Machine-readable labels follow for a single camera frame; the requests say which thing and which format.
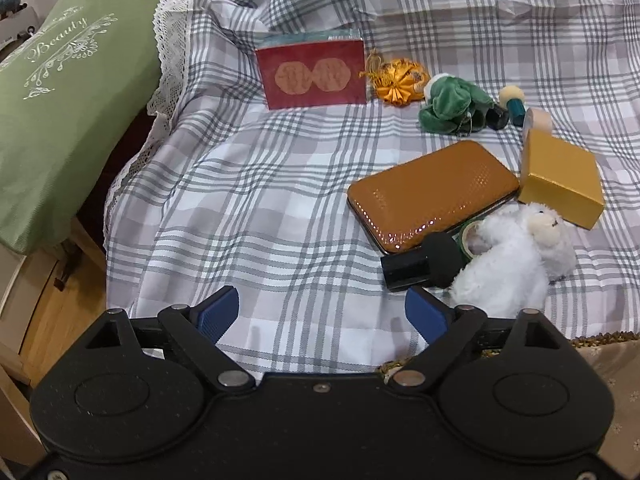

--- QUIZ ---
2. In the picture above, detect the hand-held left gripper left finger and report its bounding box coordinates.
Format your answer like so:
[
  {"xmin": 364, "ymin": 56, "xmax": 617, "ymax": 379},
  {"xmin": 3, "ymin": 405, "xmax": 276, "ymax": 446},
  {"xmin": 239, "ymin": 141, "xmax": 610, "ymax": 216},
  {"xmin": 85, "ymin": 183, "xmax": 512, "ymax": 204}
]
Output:
[{"xmin": 83, "ymin": 286, "xmax": 257, "ymax": 394}]

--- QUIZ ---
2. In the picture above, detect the beige makeup sponge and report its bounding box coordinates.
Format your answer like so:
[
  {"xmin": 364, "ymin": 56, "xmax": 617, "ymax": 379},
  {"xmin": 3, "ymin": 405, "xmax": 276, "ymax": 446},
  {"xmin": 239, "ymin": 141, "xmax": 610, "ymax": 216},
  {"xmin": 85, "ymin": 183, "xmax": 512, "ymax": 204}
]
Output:
[{"xmin": 524, "ymin": 108, "xmax": 554, "ymax": 136}]

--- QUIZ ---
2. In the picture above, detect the green embroidered cushion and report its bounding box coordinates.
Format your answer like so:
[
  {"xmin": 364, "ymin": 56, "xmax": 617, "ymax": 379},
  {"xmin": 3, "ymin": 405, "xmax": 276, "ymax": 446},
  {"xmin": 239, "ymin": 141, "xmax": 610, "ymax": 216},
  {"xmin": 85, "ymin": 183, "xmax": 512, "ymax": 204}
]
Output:
[{"xmin": 0, "ymin": 0, "xmax": 167, "ymax": 255}]

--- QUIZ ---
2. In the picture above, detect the woven basket with beige liner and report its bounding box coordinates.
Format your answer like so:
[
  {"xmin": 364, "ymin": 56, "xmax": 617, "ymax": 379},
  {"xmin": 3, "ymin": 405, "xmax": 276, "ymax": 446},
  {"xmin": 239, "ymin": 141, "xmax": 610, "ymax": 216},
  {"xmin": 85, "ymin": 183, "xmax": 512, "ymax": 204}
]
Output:
[{"xmin": 375, "ymin": 331, "xmax": 640, "ymax": 480}]

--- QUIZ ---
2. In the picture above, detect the green tape roll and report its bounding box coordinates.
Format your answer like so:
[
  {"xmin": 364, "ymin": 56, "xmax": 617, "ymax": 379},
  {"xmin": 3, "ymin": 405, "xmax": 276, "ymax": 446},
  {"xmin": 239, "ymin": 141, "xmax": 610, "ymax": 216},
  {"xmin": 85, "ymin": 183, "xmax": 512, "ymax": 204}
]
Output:
[{"xmin": 451, "ymin": 219, "xmax": 490, "ymax": 264}]

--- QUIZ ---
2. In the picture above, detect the white lace cloth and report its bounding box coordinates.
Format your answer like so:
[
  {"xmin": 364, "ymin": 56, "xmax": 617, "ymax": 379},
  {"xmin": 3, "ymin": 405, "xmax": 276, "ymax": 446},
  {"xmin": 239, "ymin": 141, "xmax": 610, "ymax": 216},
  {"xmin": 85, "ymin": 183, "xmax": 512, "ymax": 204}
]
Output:
[{"xmin": 102, "ymin": 0, "xmax": 202, "ymax": 241}]

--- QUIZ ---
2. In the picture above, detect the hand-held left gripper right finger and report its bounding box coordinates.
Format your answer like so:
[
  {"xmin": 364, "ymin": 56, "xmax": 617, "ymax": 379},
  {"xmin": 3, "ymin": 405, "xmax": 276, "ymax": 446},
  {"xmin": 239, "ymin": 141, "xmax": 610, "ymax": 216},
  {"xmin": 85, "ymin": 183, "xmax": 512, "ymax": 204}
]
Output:
[{"xmin": 387, "ymin": 287, "xmax": 574, "ymax": 392}]

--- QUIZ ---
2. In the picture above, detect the small black jar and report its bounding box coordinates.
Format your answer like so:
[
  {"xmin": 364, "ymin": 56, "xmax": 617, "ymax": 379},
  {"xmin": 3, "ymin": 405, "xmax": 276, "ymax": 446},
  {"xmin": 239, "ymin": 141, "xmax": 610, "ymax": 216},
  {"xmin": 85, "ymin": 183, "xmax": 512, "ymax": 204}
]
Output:
[{"xmin": 484, "ymin": 105, "xmax": 511, "ymax": 131}]

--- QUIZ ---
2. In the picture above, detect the brown leather case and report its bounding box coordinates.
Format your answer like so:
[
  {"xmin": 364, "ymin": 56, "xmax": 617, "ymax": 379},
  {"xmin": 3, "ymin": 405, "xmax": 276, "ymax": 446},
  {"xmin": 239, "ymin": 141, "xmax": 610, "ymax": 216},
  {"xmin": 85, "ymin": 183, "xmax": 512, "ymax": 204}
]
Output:
[{"xmin": 347, "ymin": 140, "xmax": 521, "ymax": 255}]

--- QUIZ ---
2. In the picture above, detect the red card with round patterns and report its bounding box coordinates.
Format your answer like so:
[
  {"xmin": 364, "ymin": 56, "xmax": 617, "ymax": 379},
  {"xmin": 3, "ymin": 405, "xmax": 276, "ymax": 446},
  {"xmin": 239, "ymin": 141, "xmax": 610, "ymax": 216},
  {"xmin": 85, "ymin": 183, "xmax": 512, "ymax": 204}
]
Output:
[{"xmin": 255, "ymin": 30, "xmax": 371, "ymax": 112}]

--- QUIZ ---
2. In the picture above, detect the teal cosmetic bottle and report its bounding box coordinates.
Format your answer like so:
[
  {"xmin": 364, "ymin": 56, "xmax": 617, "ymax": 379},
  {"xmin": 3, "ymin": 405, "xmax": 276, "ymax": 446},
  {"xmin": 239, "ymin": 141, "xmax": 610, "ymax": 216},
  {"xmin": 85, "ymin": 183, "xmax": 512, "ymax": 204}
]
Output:
[{"xmin": 499, "ymin": 86, "xmax": 528, "ymax": 127}]

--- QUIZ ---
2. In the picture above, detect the white plush toy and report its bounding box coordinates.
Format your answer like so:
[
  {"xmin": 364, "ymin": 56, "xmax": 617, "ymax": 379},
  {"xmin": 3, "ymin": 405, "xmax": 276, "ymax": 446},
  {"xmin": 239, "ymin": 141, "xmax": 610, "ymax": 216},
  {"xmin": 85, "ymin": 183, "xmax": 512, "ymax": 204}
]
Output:
[{"xmin": 447, "ymin": 202, "xmax": 579, "ymax": 320}]

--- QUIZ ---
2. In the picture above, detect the black cylinder cap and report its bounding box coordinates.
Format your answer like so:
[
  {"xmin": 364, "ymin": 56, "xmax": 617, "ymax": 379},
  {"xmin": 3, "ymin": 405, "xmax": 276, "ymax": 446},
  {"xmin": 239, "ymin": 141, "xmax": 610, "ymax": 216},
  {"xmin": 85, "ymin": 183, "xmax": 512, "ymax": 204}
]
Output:
[{"xmin": 380, "ymin": 231, "xmax": 474, "ymax": 292}]

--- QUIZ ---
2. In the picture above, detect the grey plaid cloth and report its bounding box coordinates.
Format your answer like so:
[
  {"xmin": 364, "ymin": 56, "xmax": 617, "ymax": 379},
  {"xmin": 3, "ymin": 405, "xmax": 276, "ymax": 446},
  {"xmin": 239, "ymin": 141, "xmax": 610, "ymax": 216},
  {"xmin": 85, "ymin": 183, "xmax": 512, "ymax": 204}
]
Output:
[{"xmin": 103, "ymin": 0, "xmax": 640, "ymax": 377}]

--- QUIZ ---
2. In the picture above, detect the green plush toy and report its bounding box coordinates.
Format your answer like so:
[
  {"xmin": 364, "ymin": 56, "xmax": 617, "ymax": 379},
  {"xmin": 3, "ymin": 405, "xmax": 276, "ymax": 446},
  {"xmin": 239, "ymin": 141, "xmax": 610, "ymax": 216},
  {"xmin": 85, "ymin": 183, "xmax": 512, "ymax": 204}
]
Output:
[{"xmin": 418, "ymin": 73, "xmax": 497, "ymax": 137}]

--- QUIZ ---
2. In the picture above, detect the orange fabric pouch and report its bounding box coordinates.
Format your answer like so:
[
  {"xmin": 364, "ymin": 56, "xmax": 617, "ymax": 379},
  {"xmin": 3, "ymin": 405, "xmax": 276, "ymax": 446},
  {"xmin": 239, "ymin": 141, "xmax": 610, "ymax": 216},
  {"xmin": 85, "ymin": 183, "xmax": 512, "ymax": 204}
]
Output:
[{"xmin": 359, "ymin": 49, "xmax": 432, "ymax": 107}]

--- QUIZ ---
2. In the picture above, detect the gold cardboard box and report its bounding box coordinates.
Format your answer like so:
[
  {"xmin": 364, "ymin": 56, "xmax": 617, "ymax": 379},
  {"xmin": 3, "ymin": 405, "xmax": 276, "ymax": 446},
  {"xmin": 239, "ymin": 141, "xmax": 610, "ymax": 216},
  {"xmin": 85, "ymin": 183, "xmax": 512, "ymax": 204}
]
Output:
[{"xmin": 518, "ymin": 129, "xmax": 606, "ymax": 231}]

